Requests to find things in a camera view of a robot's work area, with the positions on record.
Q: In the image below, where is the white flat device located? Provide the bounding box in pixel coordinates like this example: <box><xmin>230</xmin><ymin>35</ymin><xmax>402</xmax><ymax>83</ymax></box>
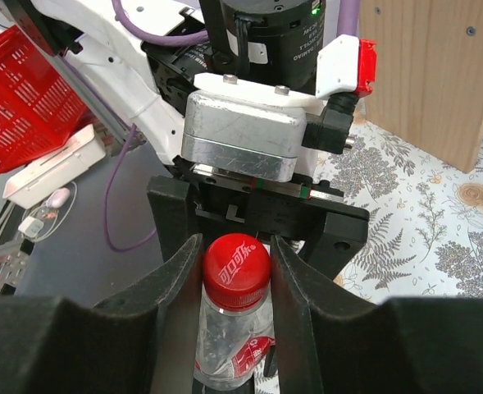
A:
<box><xmin>2</xmin><ymin>125</ymin><xmax>107</xmax><ymax>209</ymax></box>

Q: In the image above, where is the white computer mouse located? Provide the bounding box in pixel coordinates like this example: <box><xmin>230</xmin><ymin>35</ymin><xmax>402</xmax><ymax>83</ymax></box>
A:
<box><xmin>45</xmin><ymin>187</ymin><xmax>71</xmax><ymax>209</ymax></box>

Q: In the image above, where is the wooden shelf box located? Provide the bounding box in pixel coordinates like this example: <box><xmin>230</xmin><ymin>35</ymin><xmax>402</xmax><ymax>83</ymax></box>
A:
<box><xmin>359</xmin><ymin>0</ymin><xmax>483</xmax><ymax>172</ymax></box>

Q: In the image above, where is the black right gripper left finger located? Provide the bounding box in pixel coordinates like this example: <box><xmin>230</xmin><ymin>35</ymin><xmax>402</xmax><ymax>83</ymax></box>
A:
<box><xmin>0</xmin><ymin>234</ymin><xmax>203</xmax><ymax>393</ymax></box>

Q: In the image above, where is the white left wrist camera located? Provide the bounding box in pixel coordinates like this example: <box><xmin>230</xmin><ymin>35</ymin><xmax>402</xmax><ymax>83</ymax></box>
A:
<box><xmin>181</xmin><ymin>34</ymin><xmax>377</xmax><ymax>182</ymax></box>

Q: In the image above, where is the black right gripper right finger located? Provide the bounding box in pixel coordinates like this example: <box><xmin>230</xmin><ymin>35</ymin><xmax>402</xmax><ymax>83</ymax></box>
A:
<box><xmin>271</xmin><ymin>237</ymin><xmax>483</xmax><ymax>393</ymax></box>

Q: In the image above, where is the clear bottle with red cap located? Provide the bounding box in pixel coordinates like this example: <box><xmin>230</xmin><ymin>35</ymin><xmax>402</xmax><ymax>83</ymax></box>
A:
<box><xmin>194</xmin><ymin>233</ymin><xmax>275</xmax><ymax>392</ymax></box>

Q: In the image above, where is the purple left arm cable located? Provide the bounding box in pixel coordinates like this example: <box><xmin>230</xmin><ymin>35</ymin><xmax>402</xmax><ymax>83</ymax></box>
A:
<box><xmin>103</xmin><ymin>0</ymin><xmax>363</xmax><ymax>252</ymax></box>

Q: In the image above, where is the floral patterned table mat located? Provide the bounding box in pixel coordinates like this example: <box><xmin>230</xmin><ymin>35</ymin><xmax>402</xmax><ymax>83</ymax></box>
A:
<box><xmin>256</xmin><ymin>104</ymin><xmax>483</xmax><ymax>393</ymax></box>

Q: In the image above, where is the white power adapter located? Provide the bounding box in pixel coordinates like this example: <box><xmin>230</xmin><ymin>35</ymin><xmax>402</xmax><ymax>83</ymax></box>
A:
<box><xmin>18</xmin><ymin>216</ymin><xmax>44</xmax><ymax>238</ymax></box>

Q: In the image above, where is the aluminium frame rail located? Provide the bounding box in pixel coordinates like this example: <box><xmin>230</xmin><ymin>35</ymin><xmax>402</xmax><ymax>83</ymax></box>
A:
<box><xmin>0</xmin><ymin>240</ymin><xmax>34</xmax><ymax>296</ymax></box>

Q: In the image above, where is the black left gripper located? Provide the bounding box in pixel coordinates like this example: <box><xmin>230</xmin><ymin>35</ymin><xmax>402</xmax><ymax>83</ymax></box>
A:
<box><xmin>147</xmin><ymin>163</ymin><xmax>369</xmax><ymax>279</ymax></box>

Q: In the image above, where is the red plastic basket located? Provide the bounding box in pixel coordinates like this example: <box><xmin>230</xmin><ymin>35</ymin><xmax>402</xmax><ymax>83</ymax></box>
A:
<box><xmin>0</xmin><ymin>26</ymin><xmax>86</xmax><ymax>174</ymax></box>

